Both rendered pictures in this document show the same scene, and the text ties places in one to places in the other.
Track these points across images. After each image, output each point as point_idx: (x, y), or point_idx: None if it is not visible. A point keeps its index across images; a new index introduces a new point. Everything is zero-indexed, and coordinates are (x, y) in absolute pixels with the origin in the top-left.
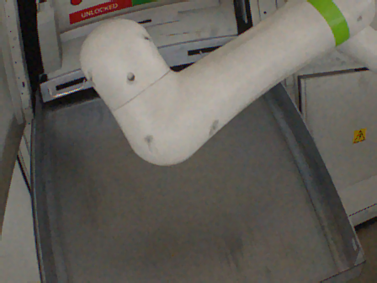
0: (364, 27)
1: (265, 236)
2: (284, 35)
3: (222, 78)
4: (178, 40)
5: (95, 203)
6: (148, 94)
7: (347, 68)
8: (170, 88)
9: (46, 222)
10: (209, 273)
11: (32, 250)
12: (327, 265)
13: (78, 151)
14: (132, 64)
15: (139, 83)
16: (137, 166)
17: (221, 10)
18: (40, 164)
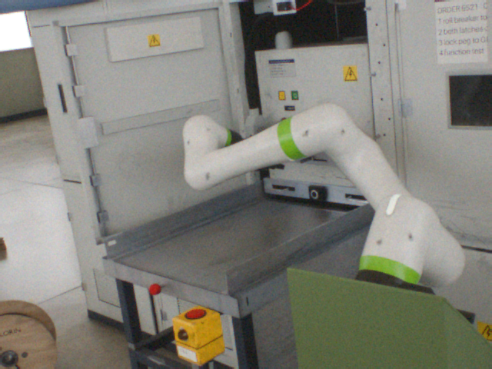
0: (317, 144)
1: (235, 264)
2: (252, 140)
3: (217, 154)
4: (342, 183)
5: (214, 231)
6: (191, 151)
7: (468, 245)
8: (200, 152)
9: (182, 229)
10: (196, 264)
11: None
12: (224, 287)
13: (245, 216)
14: (191, 136)
15: (190, 145)
16: (253, 228)
17: None
18: (219, 212)
